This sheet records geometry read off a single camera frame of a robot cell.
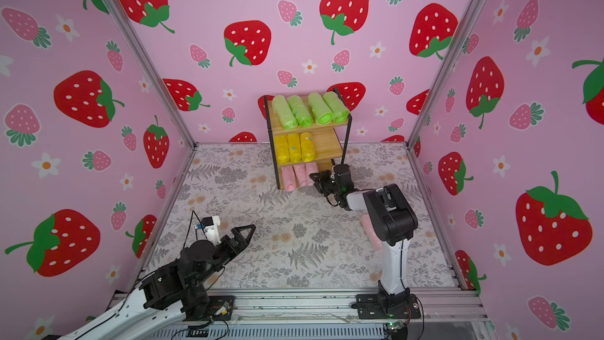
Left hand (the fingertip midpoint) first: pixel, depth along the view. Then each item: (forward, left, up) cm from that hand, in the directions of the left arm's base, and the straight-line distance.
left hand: (253, 232), depth 72 cm
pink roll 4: (+5, -42, -16) cm, 45 cm away
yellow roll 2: (+34, -11, +4) cm, 36 cm away
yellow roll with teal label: (+35, -16, +4) cm, 39 cm away
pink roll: (+31, -8, -12) cm, 35 cm away
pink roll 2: (+34, -13, -12) cm, 38 cm away
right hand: (+31, -20, -8) cm, 37 cm away
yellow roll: (+33, -7, +4) cm, 34 cm away
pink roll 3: (+35, -18, -9) cm, 40 cm away
